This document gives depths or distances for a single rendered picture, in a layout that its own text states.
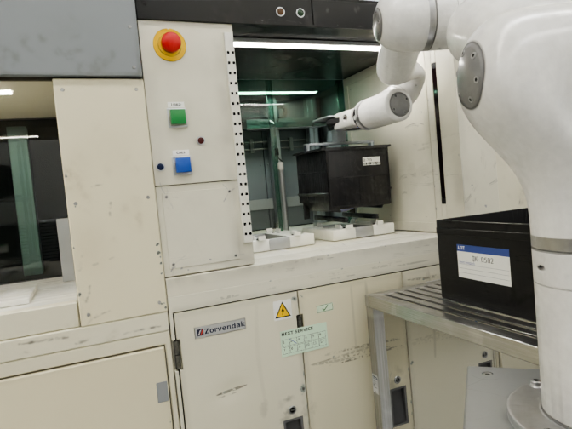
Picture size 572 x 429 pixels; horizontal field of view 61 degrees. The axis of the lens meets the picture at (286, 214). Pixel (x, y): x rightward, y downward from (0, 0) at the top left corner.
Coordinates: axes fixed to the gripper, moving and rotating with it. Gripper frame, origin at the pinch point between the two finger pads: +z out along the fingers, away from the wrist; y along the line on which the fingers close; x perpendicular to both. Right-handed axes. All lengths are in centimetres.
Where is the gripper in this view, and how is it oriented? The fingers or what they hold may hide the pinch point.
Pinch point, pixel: (338, 124)
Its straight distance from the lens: 152.9
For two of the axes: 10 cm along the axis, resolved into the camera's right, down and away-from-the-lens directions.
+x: -0.9, -9.9, -0.5
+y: 9.2, -1.0, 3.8
